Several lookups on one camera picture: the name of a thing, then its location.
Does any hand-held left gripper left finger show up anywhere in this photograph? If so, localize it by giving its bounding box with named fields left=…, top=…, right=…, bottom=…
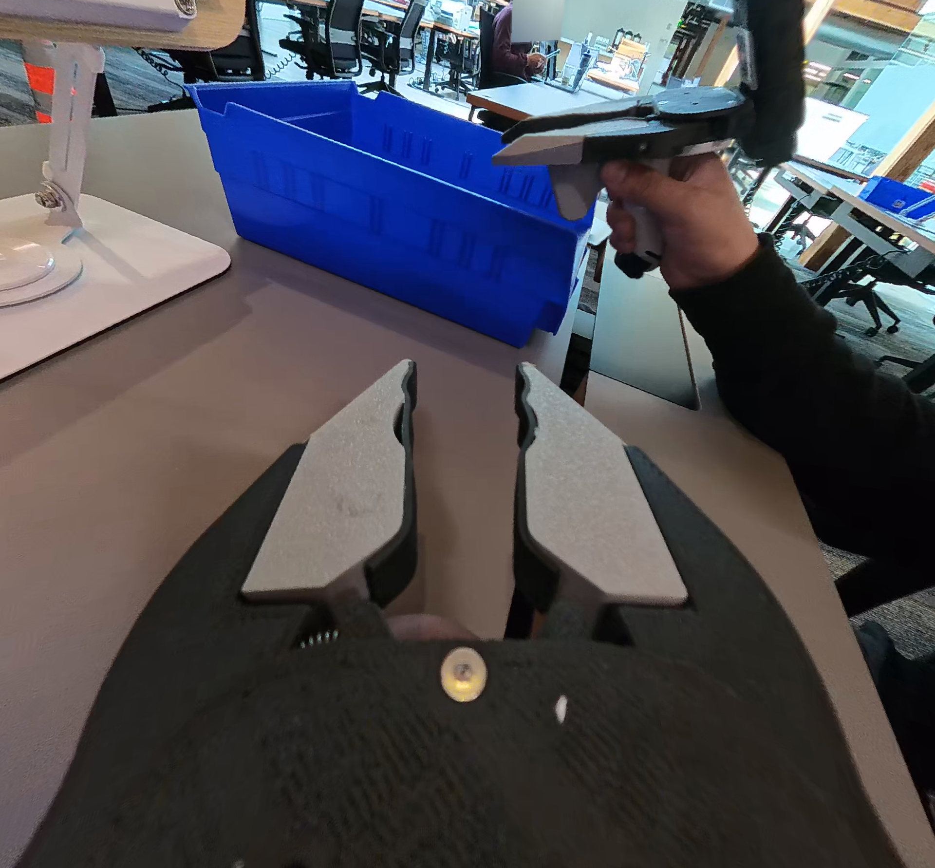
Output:
left=240, top=359, right=420, bottom=613

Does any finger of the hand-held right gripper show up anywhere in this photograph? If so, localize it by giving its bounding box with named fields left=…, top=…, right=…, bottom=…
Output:
left=501, top=99, right=645, bottom=147
left=491, top=133, right=609, bottom=222

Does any person's right hand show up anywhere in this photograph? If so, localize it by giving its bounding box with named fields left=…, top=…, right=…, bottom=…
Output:
left=599, top=155, right=762, bottom=293

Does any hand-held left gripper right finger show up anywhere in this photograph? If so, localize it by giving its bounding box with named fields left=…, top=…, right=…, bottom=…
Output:
left=512, top=361, right=691, bottom=629

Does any white document stand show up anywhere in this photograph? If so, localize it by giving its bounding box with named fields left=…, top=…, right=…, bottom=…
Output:
left=0, top=0, right=233, bottom=381

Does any blue plastic bin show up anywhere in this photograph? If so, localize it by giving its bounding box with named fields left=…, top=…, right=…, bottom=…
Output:
left=186, top=79, right=596, bottom=349

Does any small blue bin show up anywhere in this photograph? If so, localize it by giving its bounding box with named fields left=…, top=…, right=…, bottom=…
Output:
left=858, top=176, right=935, bottom=222

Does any person's right forearm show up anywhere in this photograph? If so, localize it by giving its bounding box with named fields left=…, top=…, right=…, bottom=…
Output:
left=668, top=236, right=935, bottom=562

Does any black office chair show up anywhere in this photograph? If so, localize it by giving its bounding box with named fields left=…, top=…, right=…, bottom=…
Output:
left=281, top=0, right=370, bottom=80
left=361, top=0, right=432, bottom=94

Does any long wooden desk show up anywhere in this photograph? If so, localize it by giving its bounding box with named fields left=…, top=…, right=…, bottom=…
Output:
left=774, top=159, right=935, bottom=277

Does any grey topped desk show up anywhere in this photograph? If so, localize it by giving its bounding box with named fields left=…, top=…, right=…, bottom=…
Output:
left=466, top=75, right=647, bottom=125

